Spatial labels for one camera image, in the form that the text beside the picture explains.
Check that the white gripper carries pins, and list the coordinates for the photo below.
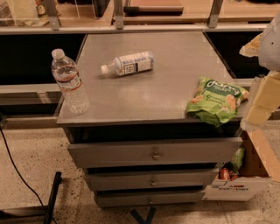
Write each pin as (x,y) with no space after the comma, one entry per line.
(270,48)

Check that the blue plastic bottle white cap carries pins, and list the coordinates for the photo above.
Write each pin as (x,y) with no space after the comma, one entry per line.
(129,64)

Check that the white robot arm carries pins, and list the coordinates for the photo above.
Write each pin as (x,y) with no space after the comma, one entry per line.
(269,48)

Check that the green rice chip bag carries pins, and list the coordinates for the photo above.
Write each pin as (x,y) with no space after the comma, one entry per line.
(216,102)

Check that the clear water bottle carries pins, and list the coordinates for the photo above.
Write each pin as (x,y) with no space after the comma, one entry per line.
(66,74)

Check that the top grey drawer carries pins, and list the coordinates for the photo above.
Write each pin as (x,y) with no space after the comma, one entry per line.
(163,152)

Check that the grey drawer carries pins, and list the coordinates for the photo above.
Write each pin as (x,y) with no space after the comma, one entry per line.
(163,152)
(147,198)
(149,179)

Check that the white cardboard box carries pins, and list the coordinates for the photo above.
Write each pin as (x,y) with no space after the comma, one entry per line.
(260,166)

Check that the snack packets in box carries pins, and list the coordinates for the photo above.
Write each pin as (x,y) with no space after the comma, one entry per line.
(230,170)

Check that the middle grey drawer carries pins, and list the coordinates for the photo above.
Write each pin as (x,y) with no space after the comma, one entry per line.
(149,179)

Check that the grey drawer cabinet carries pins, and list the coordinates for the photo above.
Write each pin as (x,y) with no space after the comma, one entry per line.
(145,106)

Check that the bottom grey drawer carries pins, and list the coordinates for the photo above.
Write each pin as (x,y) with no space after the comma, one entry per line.
(147,198)

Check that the black metal stand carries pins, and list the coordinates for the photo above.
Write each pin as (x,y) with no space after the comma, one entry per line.
(31,211)

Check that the wooden shelf with metal rail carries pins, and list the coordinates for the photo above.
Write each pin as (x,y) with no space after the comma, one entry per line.
(104,16)

